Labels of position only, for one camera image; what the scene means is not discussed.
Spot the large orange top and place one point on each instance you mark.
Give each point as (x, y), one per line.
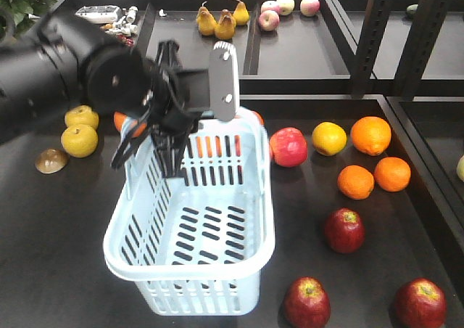
(371, 135)

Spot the yellow asian pear front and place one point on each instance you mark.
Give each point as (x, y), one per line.
(79, 140)

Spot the dark red apple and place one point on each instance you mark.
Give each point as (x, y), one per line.
(344, 231)
(420, 303)
(306, 303)

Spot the dark red apple upper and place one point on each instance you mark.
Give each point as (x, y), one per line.
(344, 231)

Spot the pink red apple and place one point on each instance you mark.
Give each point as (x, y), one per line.
(289, 147)

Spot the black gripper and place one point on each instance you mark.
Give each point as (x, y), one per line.
(120, 79)

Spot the small orange right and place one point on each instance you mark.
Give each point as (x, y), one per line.
(392, 174)

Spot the yellow asian pear back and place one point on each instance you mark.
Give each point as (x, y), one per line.
(82, 114)

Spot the light blue plastic basket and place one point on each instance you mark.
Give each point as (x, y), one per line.
(195, 245)

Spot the yellow round fruit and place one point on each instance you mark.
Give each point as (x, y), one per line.
(329, 138)

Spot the brown mushroom cap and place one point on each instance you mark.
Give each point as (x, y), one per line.
(51, 161)

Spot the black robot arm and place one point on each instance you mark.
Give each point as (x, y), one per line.
(65, 61)

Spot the small orange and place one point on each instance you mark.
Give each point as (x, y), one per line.
(355, 182)
(392, 174)

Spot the small orange left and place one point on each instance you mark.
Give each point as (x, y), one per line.
(355, 182)

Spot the dark red apple far right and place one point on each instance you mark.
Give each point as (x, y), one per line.
(420, 303)

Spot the potted green plant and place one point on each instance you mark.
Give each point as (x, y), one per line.
(17, 16)

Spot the yellow asian pear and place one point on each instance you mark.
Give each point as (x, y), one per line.
(79, 140)
(82, 114)

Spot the dark red apple near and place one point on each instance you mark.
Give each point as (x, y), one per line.
(306, 303)

